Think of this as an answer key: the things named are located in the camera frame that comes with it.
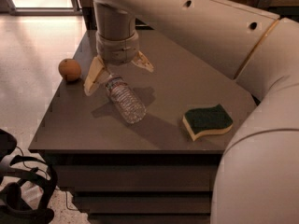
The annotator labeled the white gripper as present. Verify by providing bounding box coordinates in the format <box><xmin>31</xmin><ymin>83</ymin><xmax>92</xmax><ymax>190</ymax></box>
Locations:
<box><xmin>84</xmin><ymin>32</ymin><xmax>154</xmax><ymax>96</ymax></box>

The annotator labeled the clear plastic water bottle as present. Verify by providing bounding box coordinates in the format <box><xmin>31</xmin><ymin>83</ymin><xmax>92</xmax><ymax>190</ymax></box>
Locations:
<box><xmin>105</xmin><ymin>75</ymin><xmax>146</xmax><ymax>124</ymax></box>

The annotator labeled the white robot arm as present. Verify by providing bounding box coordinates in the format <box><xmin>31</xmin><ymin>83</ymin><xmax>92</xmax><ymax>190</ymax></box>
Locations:
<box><xmin>93</xmin><ymin>0</ymin><xmax>299</xmax><ymax>224</ymax></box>

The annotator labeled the orange fruit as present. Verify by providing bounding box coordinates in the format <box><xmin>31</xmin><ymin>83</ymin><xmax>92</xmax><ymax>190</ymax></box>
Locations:
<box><xmin>58</xmin><ymin>59</ymin><xmax>81</xmax><ymax>82</ymax></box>

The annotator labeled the green and yellow sponge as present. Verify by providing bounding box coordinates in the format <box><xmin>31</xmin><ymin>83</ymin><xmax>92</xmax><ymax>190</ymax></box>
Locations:
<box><xmin>182</xmin><ymin>105</ymin><xmax>233</xmax><ymax>141</ymax></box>

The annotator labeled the grey drawer cabinet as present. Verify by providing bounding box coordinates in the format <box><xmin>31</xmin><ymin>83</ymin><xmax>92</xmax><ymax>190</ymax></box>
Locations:
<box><xmin>29</xmin><ymin>30</ymin><xmax>256</xmax><ymax>224</ymax></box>

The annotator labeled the black headset with straps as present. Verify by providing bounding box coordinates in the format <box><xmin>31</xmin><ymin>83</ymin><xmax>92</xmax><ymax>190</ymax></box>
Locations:
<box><xmin>0</xmin><ymin>130</ymin><xmax>57</xmax><ymax>224</ymax></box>

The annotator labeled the right metal bracket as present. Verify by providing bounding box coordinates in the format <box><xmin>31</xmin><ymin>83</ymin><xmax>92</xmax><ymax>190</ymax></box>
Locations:
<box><xmin>256</xmin><ymin>0</ymin><xmax>273</xmax><ymax>8</ymax></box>

